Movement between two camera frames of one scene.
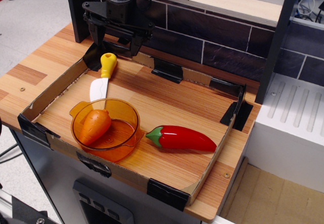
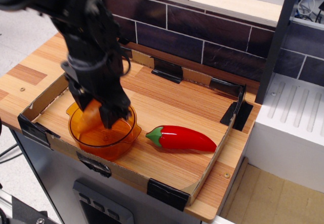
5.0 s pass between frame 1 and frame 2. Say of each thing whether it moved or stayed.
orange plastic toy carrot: moved
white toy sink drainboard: stayed
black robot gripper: moved
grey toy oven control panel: stayed
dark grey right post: stayed
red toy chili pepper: stayed
